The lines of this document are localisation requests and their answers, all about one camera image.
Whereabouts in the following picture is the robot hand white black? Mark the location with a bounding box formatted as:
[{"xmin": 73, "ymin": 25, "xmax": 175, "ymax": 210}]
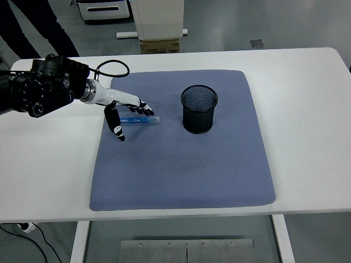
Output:
[{"xmin": 92, "ymin": 81, "xmax": 155, "ymax": 142}]

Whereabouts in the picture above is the blue marker with clear cap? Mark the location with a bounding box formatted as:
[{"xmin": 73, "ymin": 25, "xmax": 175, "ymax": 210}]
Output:
[{"xmin": 120, "ymin": 116, "xmax": 161, "ymax": 126}]

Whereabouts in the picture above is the black mesh pen holder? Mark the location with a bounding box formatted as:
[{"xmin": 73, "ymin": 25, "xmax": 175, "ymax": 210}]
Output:
[{"xmin": 180, "ymin": 84, "xmax": 219, "ymax": 135}]

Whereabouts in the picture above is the white base bar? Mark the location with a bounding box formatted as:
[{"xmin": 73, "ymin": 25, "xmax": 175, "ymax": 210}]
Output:
[{"xmin": 115, "ymin": 28, "xmax": 189, "ymax": 39}]

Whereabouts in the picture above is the brown cardboard box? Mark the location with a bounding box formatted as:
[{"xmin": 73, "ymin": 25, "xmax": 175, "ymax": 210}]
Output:
[{"xmin": 139, "ymin": 38, "xmax": 181, "ymax": 55}]

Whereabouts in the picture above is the white and black appliance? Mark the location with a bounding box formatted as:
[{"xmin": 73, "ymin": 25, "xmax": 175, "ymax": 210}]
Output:
[{"xmin": 76, "ymin": 0, "xmax": 131, "ymax": 22}]

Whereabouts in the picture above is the white cabinet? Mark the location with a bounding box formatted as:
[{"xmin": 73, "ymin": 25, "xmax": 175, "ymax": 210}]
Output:
[{"xmin": 130, "ymin": 0, "xmax": 185, "ymax": 41}]

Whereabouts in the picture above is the blue-grey textured mat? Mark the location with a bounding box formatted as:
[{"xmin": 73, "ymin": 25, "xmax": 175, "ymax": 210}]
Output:
[{"xmin": 88, "ymin": 70, "xmax": 276, "ymax": 212}]

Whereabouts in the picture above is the person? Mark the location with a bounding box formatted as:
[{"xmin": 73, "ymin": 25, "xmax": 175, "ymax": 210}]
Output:
[{"xmin": 0, "ymin": 0, "xmax": 81, "ymax": 60}]

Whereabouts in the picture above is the white table leg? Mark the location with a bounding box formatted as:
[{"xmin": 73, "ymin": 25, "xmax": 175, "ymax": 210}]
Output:
[
  {"xmin": 271, "ymin": 215, "xmax": 296, "ymax": 263},
  {"xmin": 70, "ymin": 220, "xmax": 90, "ymax": 263}
]

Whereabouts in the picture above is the white power strip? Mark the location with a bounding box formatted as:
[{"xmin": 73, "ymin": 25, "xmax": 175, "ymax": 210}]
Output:
[{"xmin": 16, "ymin": 222, "xmax": 38, "ymax": 234}]

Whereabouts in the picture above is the grey metal plate with screws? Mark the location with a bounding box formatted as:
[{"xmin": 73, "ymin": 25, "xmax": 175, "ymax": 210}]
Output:
[{"xmin": 120, "ymin": 238, "xmax": 255, "ymax": 263}]

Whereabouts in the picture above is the black floor cable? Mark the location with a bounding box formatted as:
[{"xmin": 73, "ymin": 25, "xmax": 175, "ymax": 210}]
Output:
[{"xmin": 0, "ymin": 223, "xmax": 64, "ymax": 263}]

